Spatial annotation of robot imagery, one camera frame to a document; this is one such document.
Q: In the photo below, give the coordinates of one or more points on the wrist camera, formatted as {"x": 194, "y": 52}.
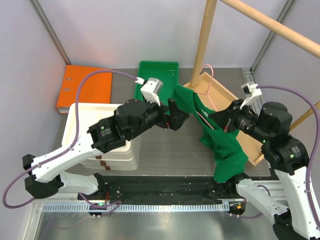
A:
{"x": 251, "y": 92}
{"x": 149, "y": 89}

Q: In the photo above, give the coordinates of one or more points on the green t shirt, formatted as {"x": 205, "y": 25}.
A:
{"x": 229, "y": 156}

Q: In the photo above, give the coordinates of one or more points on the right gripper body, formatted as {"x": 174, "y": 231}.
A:
{"x": 236, "y": 111}

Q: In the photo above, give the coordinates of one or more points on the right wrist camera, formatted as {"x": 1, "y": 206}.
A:
{"x": 251, "y": 92}

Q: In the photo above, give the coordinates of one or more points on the slotted cable duct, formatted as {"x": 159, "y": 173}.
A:
{"x": 82, "y": 207}

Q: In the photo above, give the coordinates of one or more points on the orange ring binder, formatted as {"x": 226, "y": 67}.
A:
{"x": 97, "y": 89}

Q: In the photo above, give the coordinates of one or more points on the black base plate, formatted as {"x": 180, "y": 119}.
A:
{"x": 166, "y": 190}

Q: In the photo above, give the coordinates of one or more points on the wooden clothes rack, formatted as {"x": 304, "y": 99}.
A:
{"x": 219, "y": 94}

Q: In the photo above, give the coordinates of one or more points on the white stacked containers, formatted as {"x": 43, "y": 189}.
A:
{"x": 125, "y": 158}

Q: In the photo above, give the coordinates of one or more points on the pink wire hanger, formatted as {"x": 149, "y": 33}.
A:
{"x": 206, "y": 93}

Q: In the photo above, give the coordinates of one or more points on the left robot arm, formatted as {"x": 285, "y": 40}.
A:
{"x": 47, "y": 174}

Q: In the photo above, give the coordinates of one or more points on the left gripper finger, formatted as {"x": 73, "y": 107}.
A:
{"x": 173, "y": 108}
{"x": 178, "y": 119}

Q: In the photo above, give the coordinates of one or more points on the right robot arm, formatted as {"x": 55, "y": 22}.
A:
{"x": 286, "y": 155}

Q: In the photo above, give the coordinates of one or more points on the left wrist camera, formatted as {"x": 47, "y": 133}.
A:
{"x": 149, "y": 89}

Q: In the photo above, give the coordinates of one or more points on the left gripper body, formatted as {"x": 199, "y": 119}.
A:
{"x": 168, "y": 121}

